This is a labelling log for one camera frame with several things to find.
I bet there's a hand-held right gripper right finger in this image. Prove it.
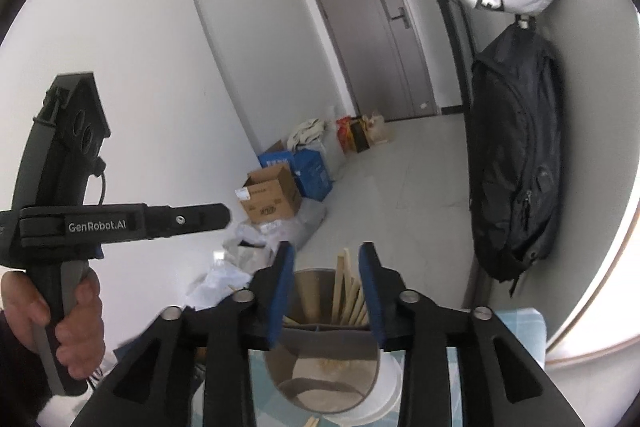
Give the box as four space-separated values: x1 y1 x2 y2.
357 242 583 427

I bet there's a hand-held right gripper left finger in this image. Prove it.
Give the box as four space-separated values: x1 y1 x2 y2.
70 241 296 427

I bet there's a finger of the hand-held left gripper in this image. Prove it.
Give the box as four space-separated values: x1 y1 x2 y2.
145 203 232 239

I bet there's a grey utensil holder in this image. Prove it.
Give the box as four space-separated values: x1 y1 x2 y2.
262 268 403 423

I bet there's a person's left forearm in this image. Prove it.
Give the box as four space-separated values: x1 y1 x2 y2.
0 307 66 427

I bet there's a person's left hand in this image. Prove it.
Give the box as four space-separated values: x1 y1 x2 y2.
0 269 107 380

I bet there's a white plastic sheet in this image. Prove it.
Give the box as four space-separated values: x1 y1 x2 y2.
187 252 256 308

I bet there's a grey plastic package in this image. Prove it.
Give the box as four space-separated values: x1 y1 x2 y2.
222 199 328 268

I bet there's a brown cardboard box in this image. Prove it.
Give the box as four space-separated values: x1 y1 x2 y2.
236 164 303 225

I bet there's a blue cardboard box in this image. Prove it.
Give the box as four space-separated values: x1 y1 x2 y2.
257 139 334 202

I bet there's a beige paper bag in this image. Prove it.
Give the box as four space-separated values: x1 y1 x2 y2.
364 111 391 145

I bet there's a black backpack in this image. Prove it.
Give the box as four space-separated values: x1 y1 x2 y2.
467 24 566 298

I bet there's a grey door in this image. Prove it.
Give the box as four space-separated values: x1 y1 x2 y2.
299 0 437 122

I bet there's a black cable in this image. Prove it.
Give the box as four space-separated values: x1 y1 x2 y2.
92 159 108 208

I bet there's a black door frame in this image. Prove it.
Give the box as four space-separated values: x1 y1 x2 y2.
430 0 476 118

